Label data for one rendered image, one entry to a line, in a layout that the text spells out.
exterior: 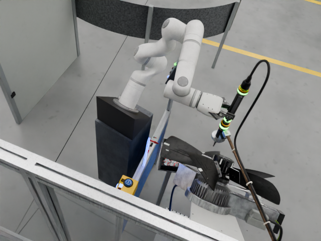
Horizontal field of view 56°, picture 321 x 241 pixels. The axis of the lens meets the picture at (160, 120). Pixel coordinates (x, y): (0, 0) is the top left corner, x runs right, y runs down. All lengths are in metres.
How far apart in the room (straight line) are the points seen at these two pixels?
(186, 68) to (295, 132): 2.69
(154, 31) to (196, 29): 1.84
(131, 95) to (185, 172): 0.61
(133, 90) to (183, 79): 0.75
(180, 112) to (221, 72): 0.92
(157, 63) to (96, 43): 2.25
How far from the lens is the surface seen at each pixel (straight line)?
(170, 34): 1.67
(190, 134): 3.30
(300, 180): 3.51
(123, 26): 3.35
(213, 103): 1.35
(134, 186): 1.73
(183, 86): 1.27
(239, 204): 1.78
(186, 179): 1.87
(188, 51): 1.44
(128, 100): 2.00
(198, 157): 1.52
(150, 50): 1.90
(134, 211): 0.64
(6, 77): 2.95
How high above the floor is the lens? 2.65
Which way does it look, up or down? 53 degrees down
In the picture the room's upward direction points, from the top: 13 degrees clockwise
